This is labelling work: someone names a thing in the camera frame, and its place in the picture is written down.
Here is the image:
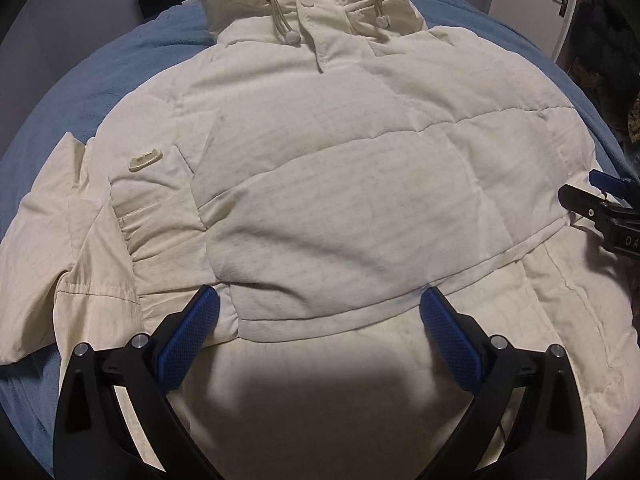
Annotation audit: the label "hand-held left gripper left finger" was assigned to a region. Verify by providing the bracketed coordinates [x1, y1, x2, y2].
[52, 285, 221, 480]

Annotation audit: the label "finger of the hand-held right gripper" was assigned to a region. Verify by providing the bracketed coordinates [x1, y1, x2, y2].
[588, 169, 640, 198]
[558, 184, 623, 228]

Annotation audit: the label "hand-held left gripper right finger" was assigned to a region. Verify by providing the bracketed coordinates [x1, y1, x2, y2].
[421, 286, 583, 480]

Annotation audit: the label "cream padded hooded jacket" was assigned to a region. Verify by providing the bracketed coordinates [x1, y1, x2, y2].
[0, 0, 638, 480]

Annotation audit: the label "dark hanging clothes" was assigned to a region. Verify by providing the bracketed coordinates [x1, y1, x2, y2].
[565, 0, 640, 181]

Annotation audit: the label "white door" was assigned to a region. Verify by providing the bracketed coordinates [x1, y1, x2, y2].
[487, 0, 601, 68]

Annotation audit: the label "blue fleece blanket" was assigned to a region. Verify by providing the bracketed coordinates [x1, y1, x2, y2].
[0, 0, 636, 471]

